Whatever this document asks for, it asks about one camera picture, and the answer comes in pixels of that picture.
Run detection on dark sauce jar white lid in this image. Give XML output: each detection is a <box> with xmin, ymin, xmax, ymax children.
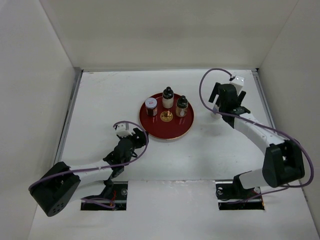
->
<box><xmin>145</xmin><ymin>97</ymin><xmax>158</xmax><ymax>117</ymax></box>

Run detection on black cap pepper bottle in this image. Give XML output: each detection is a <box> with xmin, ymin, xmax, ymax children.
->
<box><xmin>162</xmin><ymin>86</ymin><xmax>174</xmax><ymax>109</ymax></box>

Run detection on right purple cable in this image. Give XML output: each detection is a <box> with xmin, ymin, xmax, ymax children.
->
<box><xmin>198</xmin><ymin>67</ymin><xmax>315</xmax><ymax>204</ymax></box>

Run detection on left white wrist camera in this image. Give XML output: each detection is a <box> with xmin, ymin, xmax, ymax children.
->
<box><xmin>113</xmin><ymin>123</ymin><xmax>133</xmax><ymax>139</ymax></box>

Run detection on red round tray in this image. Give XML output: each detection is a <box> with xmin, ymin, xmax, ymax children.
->
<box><xmin>138</xmin><ymin>92</ymin><xmax>195</xmax><ymax>140</ymax></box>

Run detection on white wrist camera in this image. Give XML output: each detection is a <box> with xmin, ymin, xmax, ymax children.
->
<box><xmin>229</xmin><ymin>75</ymin><xmax>245</xmax><ymax>95</ymax></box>
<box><xmin>113</xmin><ymin>123</ymin><xmax>133</xmax><ymax>139</ymax></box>

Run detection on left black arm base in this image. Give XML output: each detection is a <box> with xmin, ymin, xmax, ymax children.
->
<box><xmin>80</xmin><ymin>180</ymin><xmax>129</xmax><ymax>211</ymax></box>

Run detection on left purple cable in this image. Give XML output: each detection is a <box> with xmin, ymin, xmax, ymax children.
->
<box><xmin>28</xmin><ymin>120</ymin><xmax>150</xmax><ymax>209</ymax></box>

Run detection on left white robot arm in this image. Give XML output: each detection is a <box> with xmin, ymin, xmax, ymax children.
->
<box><xmin>28</xmin><ymin>127</ymin><xmax>149</xmax><ymax>217</ymax></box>

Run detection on purple cable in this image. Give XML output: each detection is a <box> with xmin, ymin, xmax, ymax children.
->
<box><xmin>28</xmin><ymin>120</ymin><xmax>150</xmax><ymax>209</ymax></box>
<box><xmin>198</xmin><ymin>67</ymin><xmax>315</xmax><ymax>204</ymax></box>

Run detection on black cap salt bottle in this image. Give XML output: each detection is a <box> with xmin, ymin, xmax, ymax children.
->
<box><xmin>175</xmin><ymin>95</ymin><xmax>189</xmax><ymax>118</ymax></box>

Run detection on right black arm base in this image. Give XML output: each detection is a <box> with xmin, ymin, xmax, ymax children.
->
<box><xmin>215</xmin><ymin>176</ymin><xmax>265</xmax><ymax>211</ymax></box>

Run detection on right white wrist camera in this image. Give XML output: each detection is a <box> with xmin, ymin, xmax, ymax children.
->
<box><xmin>229</xmin><ymin>75</ymin><xmax>245</xmax><ymax>95</ymax></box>

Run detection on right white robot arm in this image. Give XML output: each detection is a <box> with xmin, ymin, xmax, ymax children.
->
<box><xmin>209</xmin><ymin>82</ymin><xmax>305</xmax><ymax>198</ymax></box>

